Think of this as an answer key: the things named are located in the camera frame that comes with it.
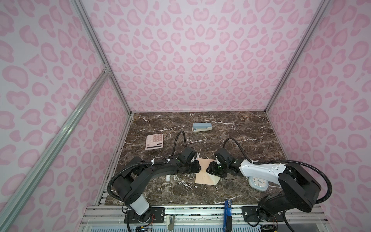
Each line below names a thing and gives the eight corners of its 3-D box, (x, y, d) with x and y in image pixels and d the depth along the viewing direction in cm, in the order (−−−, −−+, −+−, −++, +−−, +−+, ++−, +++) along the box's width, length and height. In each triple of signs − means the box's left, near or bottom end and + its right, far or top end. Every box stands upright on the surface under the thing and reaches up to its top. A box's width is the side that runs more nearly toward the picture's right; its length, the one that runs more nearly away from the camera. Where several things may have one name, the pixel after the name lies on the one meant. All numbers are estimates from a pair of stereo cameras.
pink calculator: (146, 149, 100) (145, 147, 98) (147, 137, 107) (146, 134, 104) (163, 148, 101) (162, 145, 99) (163, 136, 108) (162, 133, 105)
